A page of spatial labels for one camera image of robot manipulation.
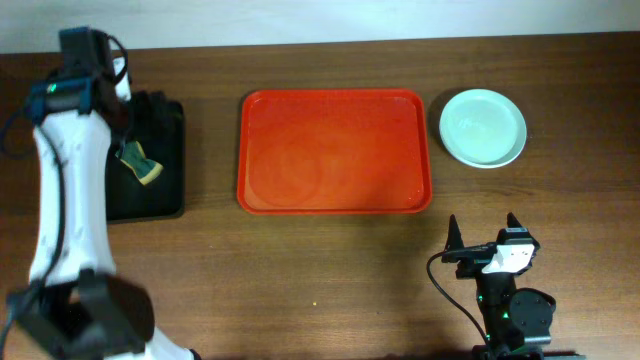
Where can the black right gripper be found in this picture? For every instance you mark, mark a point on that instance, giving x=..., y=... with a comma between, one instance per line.
x=470, y=259

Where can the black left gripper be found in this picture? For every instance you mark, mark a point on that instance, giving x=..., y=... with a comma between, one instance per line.
x=138, y=118

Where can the green yellow sponge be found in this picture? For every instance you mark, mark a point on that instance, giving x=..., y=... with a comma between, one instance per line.
x=134, y=158

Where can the light green plate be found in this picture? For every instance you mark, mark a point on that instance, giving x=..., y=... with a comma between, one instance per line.
x=483, y=129

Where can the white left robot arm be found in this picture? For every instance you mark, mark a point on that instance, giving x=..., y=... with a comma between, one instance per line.
x=75, y=305

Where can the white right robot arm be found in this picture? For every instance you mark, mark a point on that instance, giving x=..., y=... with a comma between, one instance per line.
x=516, y=321

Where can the black plastic tray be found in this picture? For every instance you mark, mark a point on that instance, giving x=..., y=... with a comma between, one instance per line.
x=159, y=126

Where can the red plastic tray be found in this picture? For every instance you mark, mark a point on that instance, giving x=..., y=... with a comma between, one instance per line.
x=333, y=151

